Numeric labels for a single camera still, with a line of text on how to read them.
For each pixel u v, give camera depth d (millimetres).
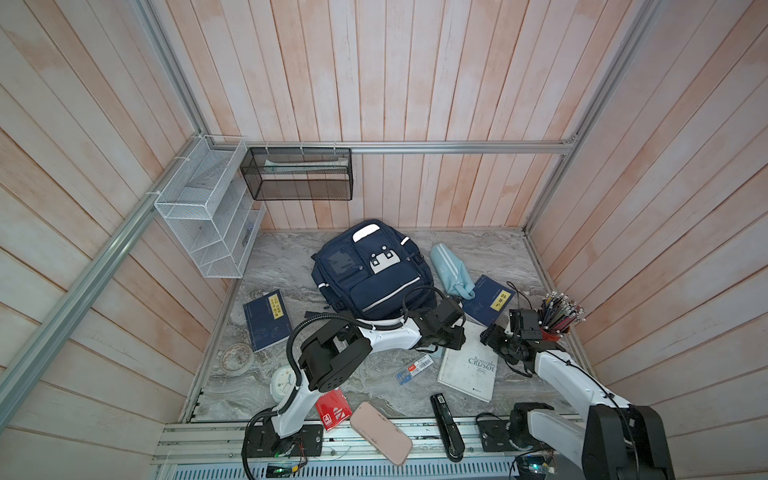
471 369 838
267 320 953
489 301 982
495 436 731
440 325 703
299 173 976
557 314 811
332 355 511
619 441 410
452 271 1030
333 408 779
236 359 870
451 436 729
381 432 732
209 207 689
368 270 1015
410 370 837
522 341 665
